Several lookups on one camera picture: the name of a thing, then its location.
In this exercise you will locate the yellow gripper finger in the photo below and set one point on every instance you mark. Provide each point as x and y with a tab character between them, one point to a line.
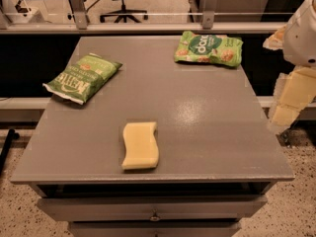
293	93

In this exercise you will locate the yellow sponge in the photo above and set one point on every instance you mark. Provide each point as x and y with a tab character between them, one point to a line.
141	149

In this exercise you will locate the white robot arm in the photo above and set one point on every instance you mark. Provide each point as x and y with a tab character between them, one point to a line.
299	41

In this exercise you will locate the green rice chip bag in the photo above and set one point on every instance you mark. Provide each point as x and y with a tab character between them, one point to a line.
212	49

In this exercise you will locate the green Kettle chip bag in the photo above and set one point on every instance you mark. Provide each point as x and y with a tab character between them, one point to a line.
80	81

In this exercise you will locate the grey cabinet with drawers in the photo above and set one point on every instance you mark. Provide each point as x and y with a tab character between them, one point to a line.
164	149

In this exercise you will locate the metal drawer knob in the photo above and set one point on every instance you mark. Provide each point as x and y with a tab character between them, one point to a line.
154	218

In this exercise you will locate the black pole at left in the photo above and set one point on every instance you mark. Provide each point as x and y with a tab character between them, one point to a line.
11	135

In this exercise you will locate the metal railing frame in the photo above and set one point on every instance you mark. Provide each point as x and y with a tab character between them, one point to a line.
34	17

